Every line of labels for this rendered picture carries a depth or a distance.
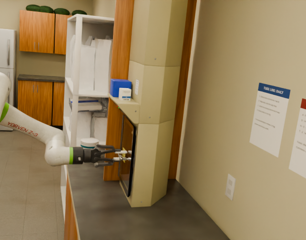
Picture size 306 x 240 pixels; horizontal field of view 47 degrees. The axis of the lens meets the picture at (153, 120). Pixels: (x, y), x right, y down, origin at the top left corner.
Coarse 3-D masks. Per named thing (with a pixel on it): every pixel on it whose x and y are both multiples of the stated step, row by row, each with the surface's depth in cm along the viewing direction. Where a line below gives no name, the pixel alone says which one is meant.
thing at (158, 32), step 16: (144, 0) 175; (160, 0) 168; (176, 0) 174; (144, 16) 174; (160, 16) 169; (176, 16) 177; (144, 32) 173; (160, 32) 171; (176, 32) 181; (144, 48) 173; (160, 48) 173; (176, 48) 184; (144, 64) 173; (160, 64) 175; (176, 64) 188
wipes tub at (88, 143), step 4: (84, 140) 251; (88, 140) 251; (92, 140) 253; (96, 140) 253; (84, 144) 248; (88, 144) 247; (92, 144) 248; (84, 148) 248; (88, 148) 248; (92, 148) 249
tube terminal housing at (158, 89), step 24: (144, 72) 174; (168, 72) 181; (144, 96) 177; (168, 96) 187; (144, 120) 180; (168, 120) 193; (144, 144) 183; (168, 144) 199; (144, 168) 186; (168, 168) 206; (144, 192) 190
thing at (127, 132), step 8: (128, 120) 193; (128, 128) 193; (128, 136) 192; (128, 144) 191; (128, 152) 190; (120, 160) 213; (120, 168) 212; (128, 168) 189; (120, 176) 211; (128, 176) 188; (128, 184) 187; (128, 192) 188
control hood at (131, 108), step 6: (114, 102) 192; (120, 102) 177; (126, 102) 179; (132, 102) 180; (120, 108) 178; (126, 108) 175; (132, 108) 176; (138, 108) 177; (126, 114) 176; (132, 114) 177; (138, 114) 178; (132, 120) 178; (138, 120) 179
